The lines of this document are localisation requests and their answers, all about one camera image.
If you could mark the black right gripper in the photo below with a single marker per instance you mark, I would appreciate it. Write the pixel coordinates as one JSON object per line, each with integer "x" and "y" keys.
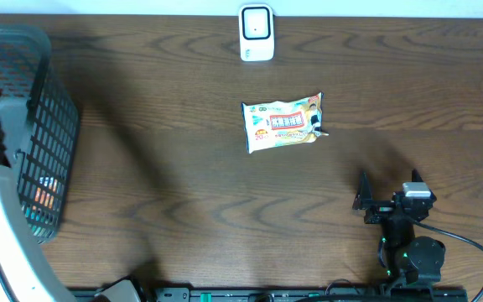
{"x": 380, "y": 210}

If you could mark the white barcode scanner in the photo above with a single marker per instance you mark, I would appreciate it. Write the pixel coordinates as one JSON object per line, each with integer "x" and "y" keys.
{"x": 256, "y": 32}

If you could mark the dark grey plastic basket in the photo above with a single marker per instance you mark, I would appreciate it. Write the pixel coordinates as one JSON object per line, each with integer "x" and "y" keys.
{"x": 41, "y": 125}

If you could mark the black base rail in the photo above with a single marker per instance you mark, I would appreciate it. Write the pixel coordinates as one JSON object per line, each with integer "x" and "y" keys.
{"x": 335, "y": 293}

